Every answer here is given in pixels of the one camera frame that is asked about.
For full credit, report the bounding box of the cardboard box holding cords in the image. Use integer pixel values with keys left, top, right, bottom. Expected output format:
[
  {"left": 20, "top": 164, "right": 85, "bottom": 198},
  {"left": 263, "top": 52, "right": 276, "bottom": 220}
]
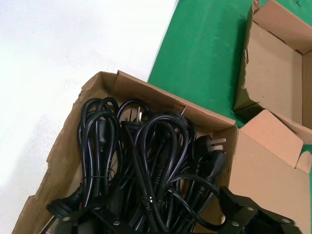
[{"left": 13, "top": 70, "right": 312, "bottom": 234}]

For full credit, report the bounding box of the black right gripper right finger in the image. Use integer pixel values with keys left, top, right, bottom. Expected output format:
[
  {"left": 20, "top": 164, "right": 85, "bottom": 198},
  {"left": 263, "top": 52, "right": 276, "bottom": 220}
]
[{"left": 219, "top": 186, "right": 297, "bottom": 234}]

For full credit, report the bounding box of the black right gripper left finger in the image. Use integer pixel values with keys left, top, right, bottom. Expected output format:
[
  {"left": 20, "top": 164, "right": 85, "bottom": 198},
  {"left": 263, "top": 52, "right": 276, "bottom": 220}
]
[{"left": 50, "top": 204, "right": 129, "bottom": 234}]

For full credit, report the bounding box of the cardboard box with torn wall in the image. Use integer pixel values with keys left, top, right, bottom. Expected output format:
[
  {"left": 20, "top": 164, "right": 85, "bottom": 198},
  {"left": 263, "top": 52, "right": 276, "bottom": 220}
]
[{"left": 233, "top": 0, "right": 312, "bottom": 137}]

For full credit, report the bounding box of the green table cloth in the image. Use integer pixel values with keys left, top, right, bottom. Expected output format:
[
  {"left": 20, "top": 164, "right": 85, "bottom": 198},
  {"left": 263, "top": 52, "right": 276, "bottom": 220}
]
[{"left": 147, "top": 0, "right": 312, "bottom": 173}]

